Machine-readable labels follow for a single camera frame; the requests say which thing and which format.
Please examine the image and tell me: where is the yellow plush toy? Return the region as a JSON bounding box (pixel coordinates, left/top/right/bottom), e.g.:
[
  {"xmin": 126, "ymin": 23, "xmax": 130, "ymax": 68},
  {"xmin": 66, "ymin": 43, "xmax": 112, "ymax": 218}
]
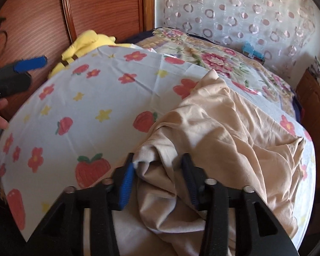
[{"xmin": 48, "ymin": 29, "xmax": 116, "ymax": 79}]

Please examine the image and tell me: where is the wooden sideboard cabinet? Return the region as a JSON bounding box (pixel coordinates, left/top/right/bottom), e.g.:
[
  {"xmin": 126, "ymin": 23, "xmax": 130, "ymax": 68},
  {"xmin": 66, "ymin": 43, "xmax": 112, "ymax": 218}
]
[{"xmin": 295, "ymin": 70, "xmax": 320, "ymax": 189}]

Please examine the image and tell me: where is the blue tissue box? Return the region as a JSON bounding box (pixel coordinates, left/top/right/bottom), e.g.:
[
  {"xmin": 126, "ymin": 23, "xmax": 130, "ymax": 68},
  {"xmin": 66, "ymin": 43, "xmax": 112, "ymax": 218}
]
[{"xmin": 241, "ymin": 42, "xmax": 265, "ymax": 63}]

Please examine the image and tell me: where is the white flower print sheet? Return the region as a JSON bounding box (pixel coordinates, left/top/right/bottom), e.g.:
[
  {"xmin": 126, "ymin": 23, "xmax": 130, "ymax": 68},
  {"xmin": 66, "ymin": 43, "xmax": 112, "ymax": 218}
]
[{"xmin": 0, "ymin": 46, "xmax": 316, "ymax": 247}]

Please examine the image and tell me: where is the sheer circle pattern curtain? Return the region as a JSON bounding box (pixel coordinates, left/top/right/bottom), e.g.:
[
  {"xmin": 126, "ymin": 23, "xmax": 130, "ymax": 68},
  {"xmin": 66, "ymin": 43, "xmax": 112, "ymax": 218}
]
[{"xmin": 155, "ymin": 0, "xmax": 317, "ymax": 62}]

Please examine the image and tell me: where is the floral rose blanket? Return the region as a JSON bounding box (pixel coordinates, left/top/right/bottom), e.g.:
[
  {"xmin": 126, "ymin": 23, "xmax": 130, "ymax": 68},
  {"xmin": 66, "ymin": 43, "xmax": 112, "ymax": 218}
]
[{"xmin": 130, "ymin": 28, "xmax": 301, "ymax": 120}]

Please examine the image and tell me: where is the beige printed t-shirt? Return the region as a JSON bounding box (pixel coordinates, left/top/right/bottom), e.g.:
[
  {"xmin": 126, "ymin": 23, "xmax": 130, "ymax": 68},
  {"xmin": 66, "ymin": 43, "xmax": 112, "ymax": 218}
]
[{"xmin": 114, "ymin": 69, "xmax": 306, "ymax": 256}]

